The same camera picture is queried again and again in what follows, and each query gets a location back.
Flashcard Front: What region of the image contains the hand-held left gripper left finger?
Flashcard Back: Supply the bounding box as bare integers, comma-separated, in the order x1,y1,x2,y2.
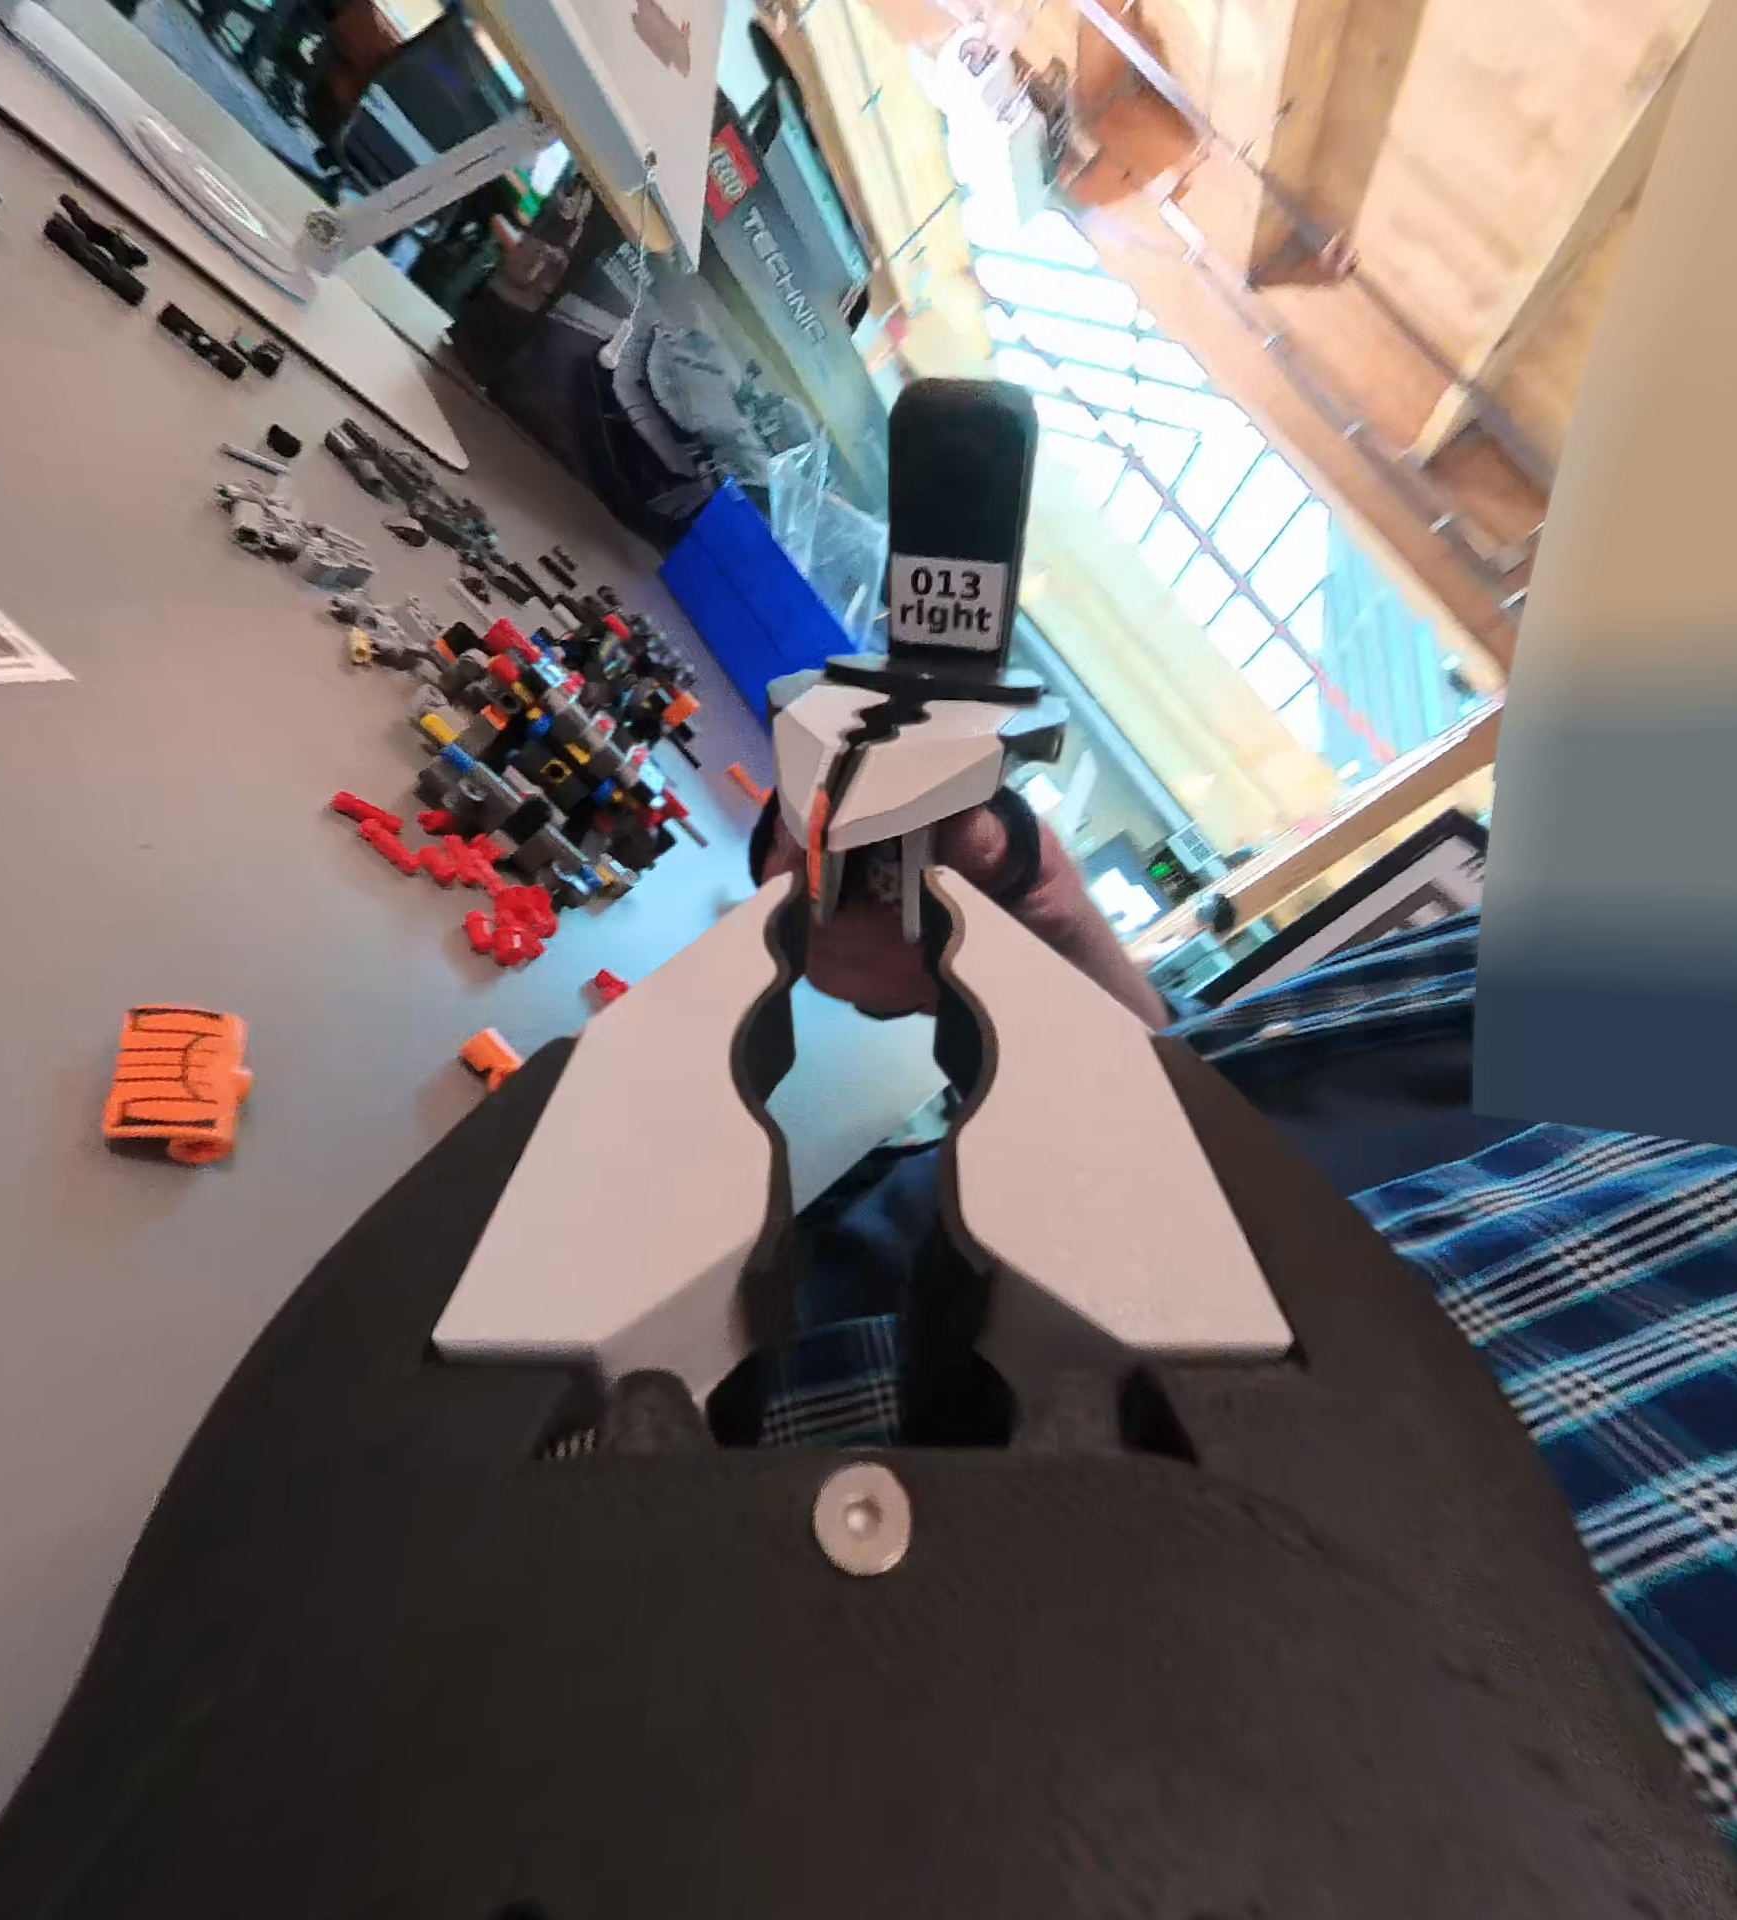
430,870,810,1416

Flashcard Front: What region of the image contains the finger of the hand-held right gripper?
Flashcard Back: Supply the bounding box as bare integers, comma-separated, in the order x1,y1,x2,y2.
770,692,888,853
827,716,1009,941

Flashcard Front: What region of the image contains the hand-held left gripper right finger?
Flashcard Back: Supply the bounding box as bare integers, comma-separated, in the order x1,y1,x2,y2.
917,862,1297,1420

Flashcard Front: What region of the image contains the person's right forearm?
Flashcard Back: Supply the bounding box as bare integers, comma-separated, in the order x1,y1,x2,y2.
1157,911,1483,1060

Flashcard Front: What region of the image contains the partly built lego model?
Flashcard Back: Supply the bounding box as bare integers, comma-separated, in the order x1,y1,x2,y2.
410,595,709,906

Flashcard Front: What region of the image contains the pile of red lego pieces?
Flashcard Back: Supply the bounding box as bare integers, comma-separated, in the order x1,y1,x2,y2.
329,785,565,972

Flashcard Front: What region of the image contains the black lego set box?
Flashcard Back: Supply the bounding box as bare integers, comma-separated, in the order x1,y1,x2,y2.
444,86,888,549

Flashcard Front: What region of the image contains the orange lego panel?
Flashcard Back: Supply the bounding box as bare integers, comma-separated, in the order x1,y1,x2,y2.
100,1002,257,1169

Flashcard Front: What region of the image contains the pile of dark grey lego beams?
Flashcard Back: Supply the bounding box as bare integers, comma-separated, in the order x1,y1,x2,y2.
214,416,588,609

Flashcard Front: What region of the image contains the group of black lego cylinders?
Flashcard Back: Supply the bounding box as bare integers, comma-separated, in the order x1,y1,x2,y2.
0,168,289,379

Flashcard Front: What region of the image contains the person's right hand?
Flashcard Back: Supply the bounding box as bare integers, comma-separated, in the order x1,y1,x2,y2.
749,806,1173,1033

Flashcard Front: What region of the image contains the clear plastic bag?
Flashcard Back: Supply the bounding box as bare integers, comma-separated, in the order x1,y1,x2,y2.
767,426,909,618

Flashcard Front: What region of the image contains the blue plastic bin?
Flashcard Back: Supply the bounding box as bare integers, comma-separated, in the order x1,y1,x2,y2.
655,475,858,725

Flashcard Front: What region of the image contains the black framed tag sign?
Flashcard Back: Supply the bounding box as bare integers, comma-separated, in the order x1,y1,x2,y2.
1212,810,1496,1009

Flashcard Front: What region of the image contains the white monitor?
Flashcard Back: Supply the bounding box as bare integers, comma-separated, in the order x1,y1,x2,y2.
475,0,731,276

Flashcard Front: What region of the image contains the white flat stand base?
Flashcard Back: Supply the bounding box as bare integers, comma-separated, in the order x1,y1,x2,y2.
0,0,468,472

